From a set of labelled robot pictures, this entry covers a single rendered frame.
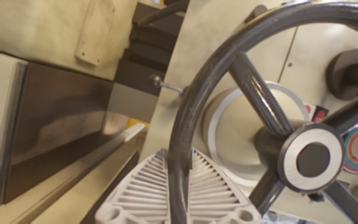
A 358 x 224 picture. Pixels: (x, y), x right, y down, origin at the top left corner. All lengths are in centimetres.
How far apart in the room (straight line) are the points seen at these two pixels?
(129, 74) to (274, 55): 90
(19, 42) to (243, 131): 69
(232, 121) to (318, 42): 37
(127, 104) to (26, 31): 67
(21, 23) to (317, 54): 89
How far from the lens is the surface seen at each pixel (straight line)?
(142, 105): 106
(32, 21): 67
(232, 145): 29
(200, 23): 43
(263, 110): 18
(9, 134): 72
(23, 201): 87
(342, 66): 58
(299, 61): 51
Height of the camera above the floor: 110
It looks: 2 degrees up
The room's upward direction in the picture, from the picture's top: 108 degrees clockwise
